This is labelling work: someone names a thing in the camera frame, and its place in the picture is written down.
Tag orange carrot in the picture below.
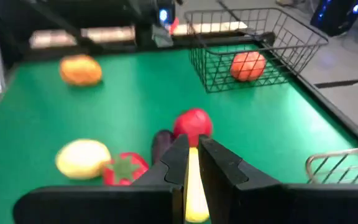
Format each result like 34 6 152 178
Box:
59 54 103 87

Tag orange pumpkin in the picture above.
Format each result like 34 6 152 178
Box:
229 51 267 83

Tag purple eggplant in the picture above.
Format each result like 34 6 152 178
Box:
150 129 177 166

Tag right black wire basket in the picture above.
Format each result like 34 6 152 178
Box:
305 145 358 185

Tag green table mat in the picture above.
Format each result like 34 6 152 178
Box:
0 43 358 224

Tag red apple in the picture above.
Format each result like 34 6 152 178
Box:
173 108 213 147

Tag large pale yellow lemon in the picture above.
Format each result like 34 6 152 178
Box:
55 139 112 180

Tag black wire basket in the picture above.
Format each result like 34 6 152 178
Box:
305 145 358 185
183 7 329 94

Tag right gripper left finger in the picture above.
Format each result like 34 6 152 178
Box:
12 134 190 224

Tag red tomato with green leaf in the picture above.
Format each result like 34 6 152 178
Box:
102 151 150 187

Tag computer tower with blue lights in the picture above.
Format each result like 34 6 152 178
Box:
310 0 358 37

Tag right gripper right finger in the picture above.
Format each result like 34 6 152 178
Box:
198 134 358 224

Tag black table frame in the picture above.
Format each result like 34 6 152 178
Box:
11 29 358 147

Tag small yellow lemon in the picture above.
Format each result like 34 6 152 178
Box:
185 146 211 223

